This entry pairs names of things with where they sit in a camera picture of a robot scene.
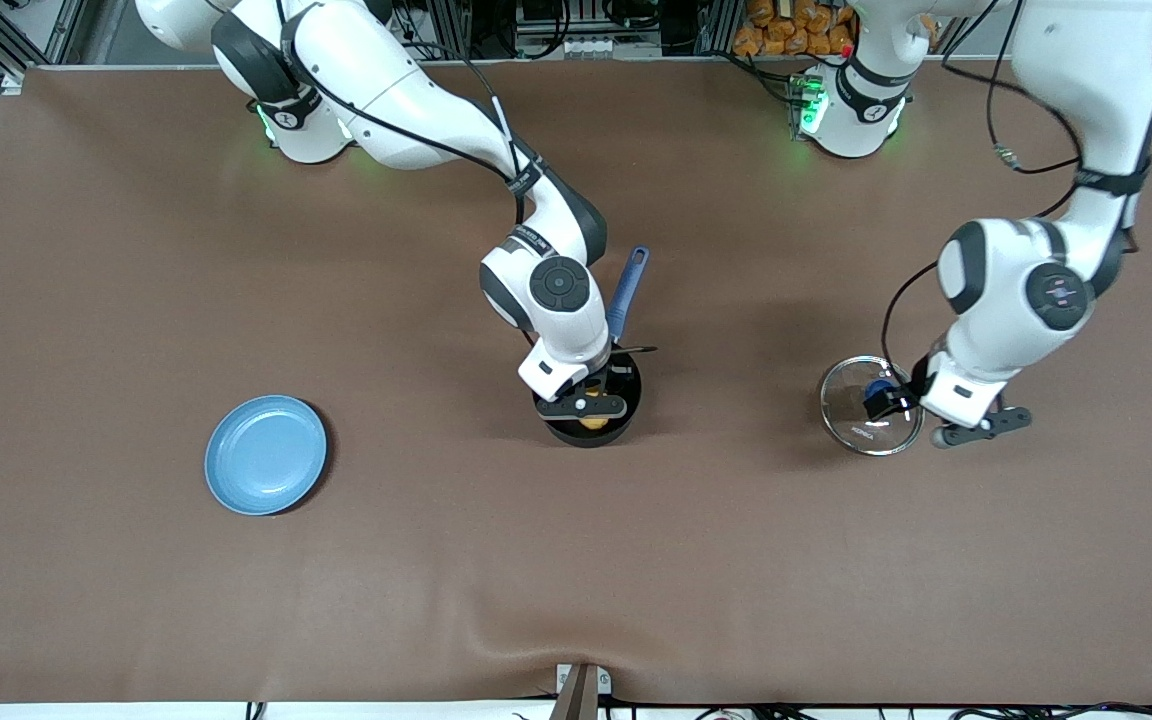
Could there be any glass lid with blue knob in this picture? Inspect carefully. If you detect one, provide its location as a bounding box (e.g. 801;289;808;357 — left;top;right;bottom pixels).
820;356;925;457

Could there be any brown table cover mat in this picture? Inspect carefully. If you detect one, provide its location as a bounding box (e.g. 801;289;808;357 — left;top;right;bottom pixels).
0;55;1152;706

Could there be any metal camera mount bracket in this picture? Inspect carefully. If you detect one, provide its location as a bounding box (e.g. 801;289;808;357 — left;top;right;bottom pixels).
548;662;612;720

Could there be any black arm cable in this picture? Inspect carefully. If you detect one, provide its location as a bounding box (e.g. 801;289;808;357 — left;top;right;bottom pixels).
276;0;537;226
880;0;1083;401

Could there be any blue round plate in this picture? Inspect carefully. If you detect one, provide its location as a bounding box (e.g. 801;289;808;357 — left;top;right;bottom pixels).
204;395;329;517

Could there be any aluminium frame structure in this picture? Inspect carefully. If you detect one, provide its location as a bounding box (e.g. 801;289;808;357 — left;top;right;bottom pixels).
0;0;1152;73

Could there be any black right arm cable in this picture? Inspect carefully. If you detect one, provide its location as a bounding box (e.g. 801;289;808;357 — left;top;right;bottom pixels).
276;0;537;226

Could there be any black pot with blue handle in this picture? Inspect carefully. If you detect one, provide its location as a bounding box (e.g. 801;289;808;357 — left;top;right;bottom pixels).
533;245;651;448

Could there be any bag of orange items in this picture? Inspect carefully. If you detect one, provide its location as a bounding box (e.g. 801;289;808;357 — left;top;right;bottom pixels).
733;0;855;58

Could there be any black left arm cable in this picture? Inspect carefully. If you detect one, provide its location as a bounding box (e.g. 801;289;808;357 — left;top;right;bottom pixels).
880;0;1083;401

